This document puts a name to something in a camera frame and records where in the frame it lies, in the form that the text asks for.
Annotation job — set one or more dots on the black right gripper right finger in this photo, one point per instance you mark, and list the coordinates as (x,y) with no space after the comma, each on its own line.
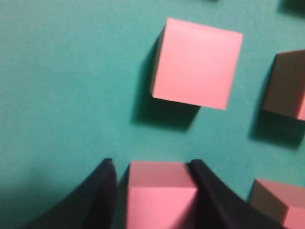
(218,207)

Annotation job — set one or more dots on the green cloth backdrop and cover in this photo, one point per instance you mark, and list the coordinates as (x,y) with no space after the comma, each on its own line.
(74,90)

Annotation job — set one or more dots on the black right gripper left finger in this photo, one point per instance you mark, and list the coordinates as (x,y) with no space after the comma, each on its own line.
(90,206)

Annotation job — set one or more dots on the pink cube placed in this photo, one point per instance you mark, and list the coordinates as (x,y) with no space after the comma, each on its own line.
(195,64)
(284,203)
(160,195)

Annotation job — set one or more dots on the pink cube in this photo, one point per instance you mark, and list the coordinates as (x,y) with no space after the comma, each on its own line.
(285,91)

